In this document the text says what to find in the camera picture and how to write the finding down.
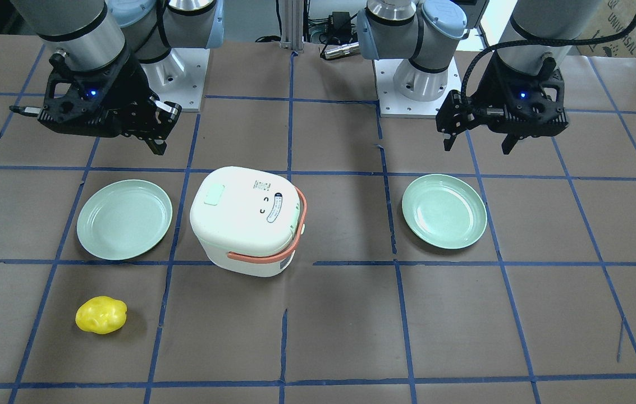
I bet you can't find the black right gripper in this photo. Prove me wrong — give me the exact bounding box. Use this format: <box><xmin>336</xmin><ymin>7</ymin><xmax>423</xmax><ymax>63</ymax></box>
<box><xmin>9</xmin><ymin>46</ymin><xmax>182</xmax><ymax>155</ymax></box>

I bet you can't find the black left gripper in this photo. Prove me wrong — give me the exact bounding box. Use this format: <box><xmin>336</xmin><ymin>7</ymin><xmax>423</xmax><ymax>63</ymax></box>
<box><xmin>436</xmin><ymin>53</ymin><xmax>570</xmax><ymax>155</ymax></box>

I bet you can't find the white rice cooker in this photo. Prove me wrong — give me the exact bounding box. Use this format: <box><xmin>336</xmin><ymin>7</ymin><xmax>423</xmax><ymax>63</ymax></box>
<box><xmin>189</xmin><ymin>166</ymin><xmax>307</xmax><ymax>278</ymax></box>

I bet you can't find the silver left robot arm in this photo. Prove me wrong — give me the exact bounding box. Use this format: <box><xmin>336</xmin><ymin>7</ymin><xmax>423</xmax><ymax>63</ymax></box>
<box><xmin>356</xmin><ymin>1</ymin><xmax>600</xmax><ymax>154</ymax></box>

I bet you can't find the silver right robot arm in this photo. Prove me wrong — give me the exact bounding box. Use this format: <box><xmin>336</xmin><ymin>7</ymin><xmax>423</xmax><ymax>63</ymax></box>
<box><xmin>10</xmin><ymin>1</ymin><xmax>225</xmax><ymax>155</ymax></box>

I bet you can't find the green plate far side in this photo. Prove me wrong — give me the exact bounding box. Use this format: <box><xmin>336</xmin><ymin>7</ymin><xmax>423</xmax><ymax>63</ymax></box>
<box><xmin>401</xmin><ymin>174</ymin><xmax>487</xmax><ymax>250</ymax></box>

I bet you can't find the green plate near potato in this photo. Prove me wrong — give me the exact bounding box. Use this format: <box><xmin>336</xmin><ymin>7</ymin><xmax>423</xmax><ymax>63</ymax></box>
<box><xmin>76</xmin><ymin>179</ymin><xmax>172</xmax><ymax>261</ymax></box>

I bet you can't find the yellow toy potato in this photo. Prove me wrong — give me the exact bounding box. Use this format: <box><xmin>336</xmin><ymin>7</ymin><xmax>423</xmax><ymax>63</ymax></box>
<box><xmin>75</xmin><ymin>296</ymin><xmax>127</xmax><ymax>335</ymax></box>

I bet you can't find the black power adapter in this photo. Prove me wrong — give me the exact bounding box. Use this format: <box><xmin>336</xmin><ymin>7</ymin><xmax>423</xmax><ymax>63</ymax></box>
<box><xmin>328</xmin><ymin>11</ymin><xmax>351</xmax><ymax>36</ymax></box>

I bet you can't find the cardboard box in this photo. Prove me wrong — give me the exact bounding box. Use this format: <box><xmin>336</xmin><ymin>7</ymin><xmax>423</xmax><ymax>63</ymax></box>
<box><xmin>576</xmin><ymin>0</ymin><xmax>636</xmax><ymax>59</ymax></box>

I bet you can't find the aluminium frame post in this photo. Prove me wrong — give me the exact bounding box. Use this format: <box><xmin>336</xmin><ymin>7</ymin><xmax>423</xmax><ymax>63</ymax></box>
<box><xmin>278</xmin><ymin>1</ymin><xmax>306</xmax><ymax>54</ymax></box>

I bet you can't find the black braided cable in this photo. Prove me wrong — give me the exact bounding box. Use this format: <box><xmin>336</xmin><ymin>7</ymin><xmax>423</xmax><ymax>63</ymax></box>
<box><xmin>460</xmin><ymin>0</ymin><xmax>636</xmax><ymax>107</ymax></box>

